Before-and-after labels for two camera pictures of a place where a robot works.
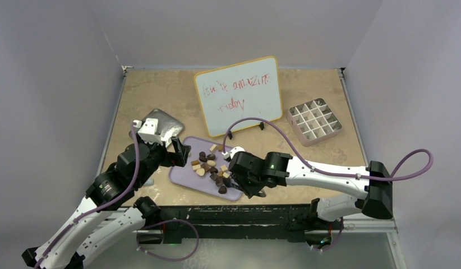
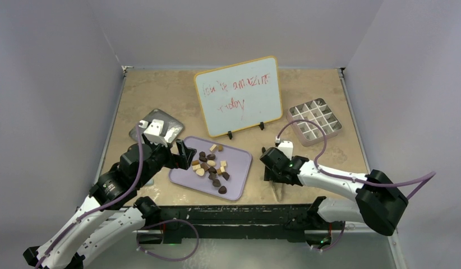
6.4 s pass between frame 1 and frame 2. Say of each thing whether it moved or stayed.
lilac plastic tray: stayed
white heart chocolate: stayed
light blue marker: stayed
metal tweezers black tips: moved
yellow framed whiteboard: stayed
